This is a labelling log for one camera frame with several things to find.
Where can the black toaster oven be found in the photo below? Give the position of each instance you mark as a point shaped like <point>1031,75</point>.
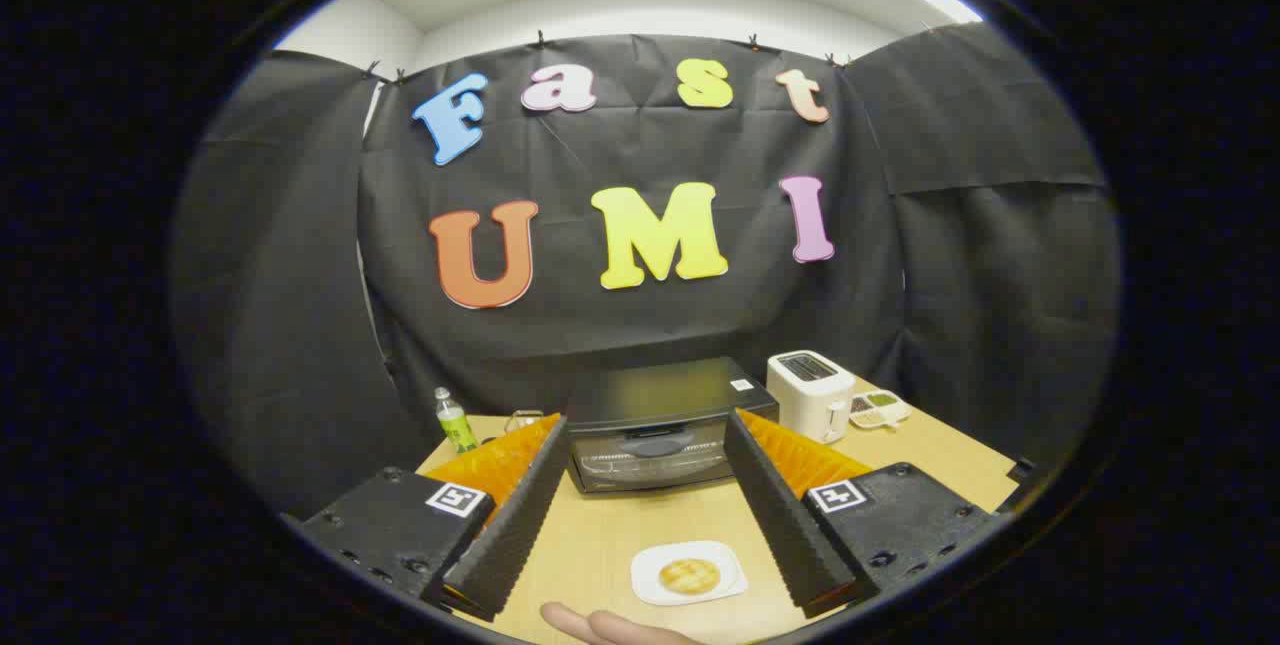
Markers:
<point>650,395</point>

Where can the golden round bread bun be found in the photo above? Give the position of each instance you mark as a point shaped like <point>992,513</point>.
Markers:
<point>689,577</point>

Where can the white pop-up toaster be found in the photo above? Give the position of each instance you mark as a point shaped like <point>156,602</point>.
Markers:
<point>810,400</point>

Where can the green label drink bottle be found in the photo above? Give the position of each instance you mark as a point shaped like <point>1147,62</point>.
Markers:
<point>455,425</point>

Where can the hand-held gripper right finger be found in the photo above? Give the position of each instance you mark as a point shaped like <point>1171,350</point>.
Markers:
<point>780,515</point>

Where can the ceiling light panel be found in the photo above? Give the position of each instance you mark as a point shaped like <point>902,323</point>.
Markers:
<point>948,3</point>

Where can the white square plate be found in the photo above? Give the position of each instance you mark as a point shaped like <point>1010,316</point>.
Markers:
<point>650,565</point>

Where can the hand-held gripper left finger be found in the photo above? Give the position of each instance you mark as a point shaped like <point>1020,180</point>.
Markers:
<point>520,515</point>

